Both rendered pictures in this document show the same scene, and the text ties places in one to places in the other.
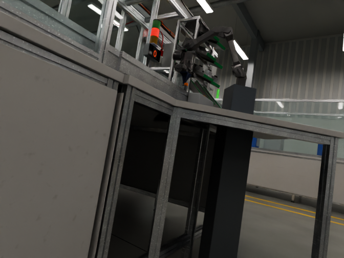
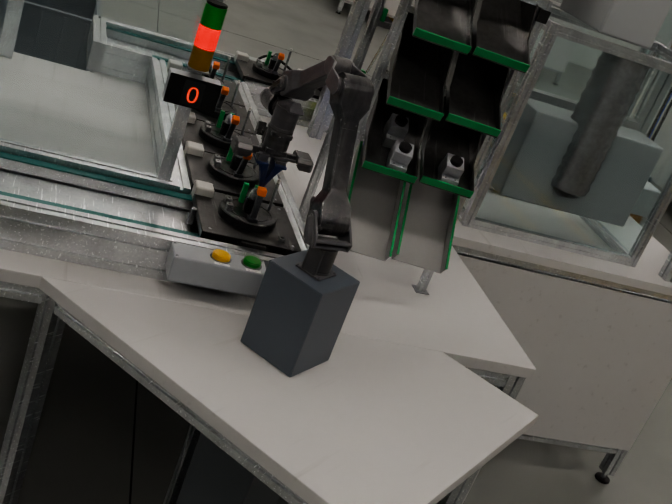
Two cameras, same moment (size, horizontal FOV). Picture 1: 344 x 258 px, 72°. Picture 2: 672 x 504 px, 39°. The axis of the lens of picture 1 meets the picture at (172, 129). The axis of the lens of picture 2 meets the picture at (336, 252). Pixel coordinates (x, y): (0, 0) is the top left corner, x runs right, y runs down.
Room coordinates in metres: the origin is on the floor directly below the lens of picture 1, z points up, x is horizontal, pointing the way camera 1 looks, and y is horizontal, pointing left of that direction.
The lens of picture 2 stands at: (0.01, -1.44, 1.86)
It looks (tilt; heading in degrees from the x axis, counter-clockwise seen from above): 23 degrees down; 37
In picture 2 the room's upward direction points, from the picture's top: 21 degrees clockwise
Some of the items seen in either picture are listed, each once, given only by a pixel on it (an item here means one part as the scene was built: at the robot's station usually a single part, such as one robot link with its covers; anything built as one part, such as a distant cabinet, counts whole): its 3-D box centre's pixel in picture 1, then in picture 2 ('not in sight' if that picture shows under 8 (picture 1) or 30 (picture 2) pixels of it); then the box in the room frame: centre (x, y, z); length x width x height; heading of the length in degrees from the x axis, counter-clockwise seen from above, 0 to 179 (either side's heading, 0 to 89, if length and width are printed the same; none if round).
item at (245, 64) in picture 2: not in sight; (273, 62); (2.46, 1.00, 1.01); 0.24 x 0.24 x 0.13; 59
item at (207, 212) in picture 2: not in sight; (245, 221); (1.53, 0.00, 0.96); 0.24 x 0.24 x 0.02; 59
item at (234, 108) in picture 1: (237, 105); (299, 311); (1.39, -0.36, 0.96); 0.14 x 0.14 x 0.20; 10
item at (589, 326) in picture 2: not in sight; (502, 321); (3.07, 0.02, 0.43); 1.11 x 0.68 x 0.86; 149
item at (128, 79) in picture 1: (122, 113); (212, 187); (1.76, 0.38, 0.84); 1.50 x 1.41 x 0.03; 149
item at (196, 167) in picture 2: not in sight; (237, 160); (1.66, 0.22, 1.01); 0.24 x 0.24 x 0.13; 59
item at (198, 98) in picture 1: (200, 102); (216, 269); (1.35, -0.14, 0.93); 0.21 x 0.07 x 0.06; 149
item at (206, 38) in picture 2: (154, 33); (207, 36); (1.43, 0.20, 1.33); 0.05 x 0.05 x 0.05
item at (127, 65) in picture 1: (175, 96); (127, 244); (1.22, 0.01, 0.91); 0.89 x 0.06 x 0.11; 149
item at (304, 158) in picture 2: (186, 66); (276, 142); (1.51, -0.03, 1.19); 0.19 x 0.06 x 0.08; 149
